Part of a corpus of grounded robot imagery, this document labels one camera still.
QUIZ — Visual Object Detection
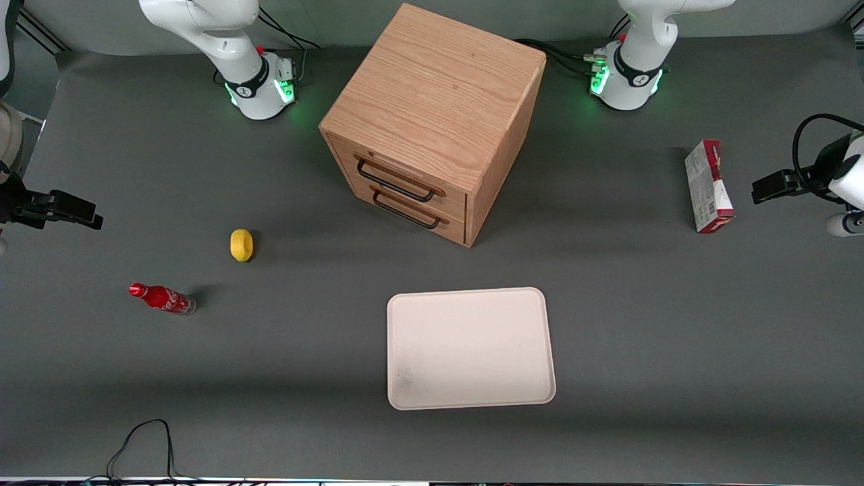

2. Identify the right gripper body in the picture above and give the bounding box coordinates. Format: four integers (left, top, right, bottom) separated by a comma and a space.
0, 172, 34, 227

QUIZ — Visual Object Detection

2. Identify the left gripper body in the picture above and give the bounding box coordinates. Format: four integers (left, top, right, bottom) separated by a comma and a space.
796, 133, 864, 211

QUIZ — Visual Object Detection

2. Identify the red tartan cookie box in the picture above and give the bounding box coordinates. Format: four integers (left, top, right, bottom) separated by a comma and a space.
684, 140, 736, 234

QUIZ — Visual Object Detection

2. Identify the cream plastic tray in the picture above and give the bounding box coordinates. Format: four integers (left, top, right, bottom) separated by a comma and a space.
387, 287, 557, 411

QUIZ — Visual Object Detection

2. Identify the red cola bottle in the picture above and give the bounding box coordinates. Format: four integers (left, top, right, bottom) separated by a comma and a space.
128, 282, 197, 316

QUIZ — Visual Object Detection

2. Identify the yellow lemon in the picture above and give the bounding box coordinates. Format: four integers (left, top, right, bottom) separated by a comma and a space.
230, 229, 255, 263

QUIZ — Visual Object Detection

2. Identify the dark grey table mat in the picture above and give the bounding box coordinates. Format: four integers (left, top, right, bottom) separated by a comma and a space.
0, 27, 864, 483

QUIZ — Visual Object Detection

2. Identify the wooden drawer cabinet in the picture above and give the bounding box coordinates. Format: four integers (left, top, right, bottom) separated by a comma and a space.
319, 3, 547, 248

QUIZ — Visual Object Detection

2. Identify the black looped wrist cable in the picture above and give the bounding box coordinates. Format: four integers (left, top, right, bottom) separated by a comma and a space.
792, 113, 864, 200

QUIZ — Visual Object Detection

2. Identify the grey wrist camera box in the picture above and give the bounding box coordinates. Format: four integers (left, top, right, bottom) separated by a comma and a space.
826, 211, 864, 238

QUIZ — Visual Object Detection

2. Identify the thin black table cable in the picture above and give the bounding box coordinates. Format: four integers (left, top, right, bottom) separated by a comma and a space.
107, 419, 203, 484

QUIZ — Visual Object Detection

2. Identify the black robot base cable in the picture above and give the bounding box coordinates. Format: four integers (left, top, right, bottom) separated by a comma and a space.
545, 55, 598, 77
256, 7, 323, 85
516, 38, 598, 65

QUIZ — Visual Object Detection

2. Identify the wooden drawer with black handle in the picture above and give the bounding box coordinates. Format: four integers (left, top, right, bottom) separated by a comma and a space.
344, 177, 468, 246
326, 132, 468, 217

